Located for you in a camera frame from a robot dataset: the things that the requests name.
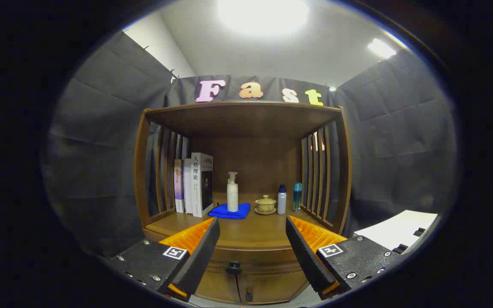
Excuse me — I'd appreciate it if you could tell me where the white pump bottle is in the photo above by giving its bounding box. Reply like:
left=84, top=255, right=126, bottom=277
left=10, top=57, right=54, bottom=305
left=227, top=172, right=239, bottom=213

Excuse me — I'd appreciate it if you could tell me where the thick white portrait cover book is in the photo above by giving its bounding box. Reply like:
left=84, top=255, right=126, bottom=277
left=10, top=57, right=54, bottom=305
left=191, top=153, right=214, bottom=218

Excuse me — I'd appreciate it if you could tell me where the small ceiling light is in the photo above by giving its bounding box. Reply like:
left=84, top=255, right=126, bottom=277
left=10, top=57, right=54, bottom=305
left=367, top=38, right=397, bottom=59

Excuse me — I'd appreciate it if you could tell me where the brown wooden cabinet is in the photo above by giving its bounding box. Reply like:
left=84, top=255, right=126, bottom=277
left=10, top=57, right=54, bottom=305
left=134, top=101, right=352, bottom=305

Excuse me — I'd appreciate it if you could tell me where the large ceiling light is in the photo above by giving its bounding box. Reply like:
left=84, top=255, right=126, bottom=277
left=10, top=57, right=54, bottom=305
left=217, top=0, right=311, bottom=37

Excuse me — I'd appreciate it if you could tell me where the wooden cabinet door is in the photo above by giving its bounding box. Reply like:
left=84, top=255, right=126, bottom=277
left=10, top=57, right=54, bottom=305
left=238, top=272, right=309, bottom=305
left=195, top=270, right=242, bottom=304

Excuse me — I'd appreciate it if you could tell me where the white bottle dark blue cap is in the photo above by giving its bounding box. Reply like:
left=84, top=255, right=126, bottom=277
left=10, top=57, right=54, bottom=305
left=277, top=184, right=287, bottom=215

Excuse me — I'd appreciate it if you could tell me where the wooden drawer with black knob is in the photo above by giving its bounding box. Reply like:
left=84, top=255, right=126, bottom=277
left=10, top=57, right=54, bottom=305
left=204, top=246, right=305, bottom=276

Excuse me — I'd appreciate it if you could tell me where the wooden countertop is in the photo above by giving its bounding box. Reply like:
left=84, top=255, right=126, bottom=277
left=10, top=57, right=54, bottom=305
left=144, top=192, right=341, bottom=251

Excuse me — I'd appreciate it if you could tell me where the thin white book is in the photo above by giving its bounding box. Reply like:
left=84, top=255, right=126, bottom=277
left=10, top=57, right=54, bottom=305
left=183, top=158, right=193, bottom=214

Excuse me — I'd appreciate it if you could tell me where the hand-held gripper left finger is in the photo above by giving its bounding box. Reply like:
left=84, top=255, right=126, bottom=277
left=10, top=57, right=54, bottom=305
left=109, top=217, right=221, bottom=302

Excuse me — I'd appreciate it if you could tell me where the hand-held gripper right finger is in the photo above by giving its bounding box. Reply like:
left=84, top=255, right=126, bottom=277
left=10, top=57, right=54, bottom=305
left=285, top=215, right=403, bottom=300

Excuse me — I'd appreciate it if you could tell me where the yellow lidded teacup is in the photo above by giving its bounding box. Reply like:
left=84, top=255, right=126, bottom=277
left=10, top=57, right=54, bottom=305
left=255, top=195, right=276, bottom=212

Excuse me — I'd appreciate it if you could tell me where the purple spine book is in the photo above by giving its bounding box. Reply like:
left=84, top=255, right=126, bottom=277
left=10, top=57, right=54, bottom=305
left=174, top=160, right=185, bottom=213

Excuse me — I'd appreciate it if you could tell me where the blue folded cloth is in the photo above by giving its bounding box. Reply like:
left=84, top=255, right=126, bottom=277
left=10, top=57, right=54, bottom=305
left=208, top=203, right=251, bottom=220

